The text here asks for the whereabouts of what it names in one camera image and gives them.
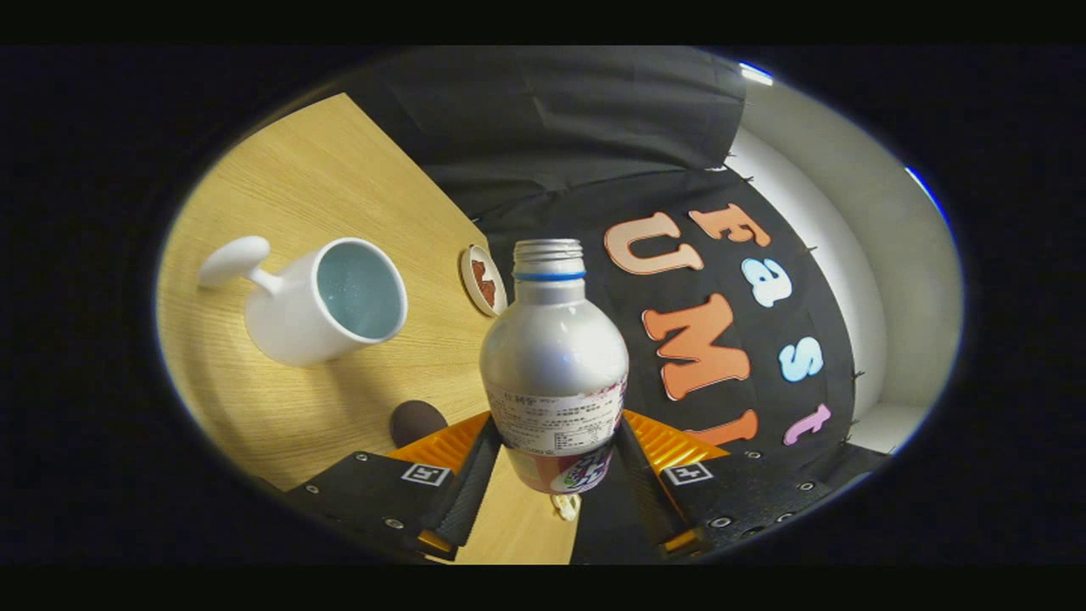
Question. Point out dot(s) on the silver juice bottle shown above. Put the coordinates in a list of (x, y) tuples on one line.
[(553, 356)]

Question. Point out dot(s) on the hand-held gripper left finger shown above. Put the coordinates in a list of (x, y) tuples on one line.
[(471, 496)]

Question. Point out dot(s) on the dark brown round coaster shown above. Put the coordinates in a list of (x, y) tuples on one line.
[(417, 423)]

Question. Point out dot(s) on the wooden table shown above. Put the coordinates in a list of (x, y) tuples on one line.
[(288, 178)]

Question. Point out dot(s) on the white round plate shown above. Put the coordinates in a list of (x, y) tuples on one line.
[(472, 293)]

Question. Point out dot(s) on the white cup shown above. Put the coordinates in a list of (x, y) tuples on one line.
[(288, 327)]

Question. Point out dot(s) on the ceiling strip light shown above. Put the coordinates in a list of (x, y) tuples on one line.
[(755, 73)]

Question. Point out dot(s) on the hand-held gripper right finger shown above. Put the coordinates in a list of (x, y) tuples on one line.
[(636, 501)]

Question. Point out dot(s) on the brown food pieces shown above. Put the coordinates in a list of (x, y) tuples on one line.
[(484, 284)]

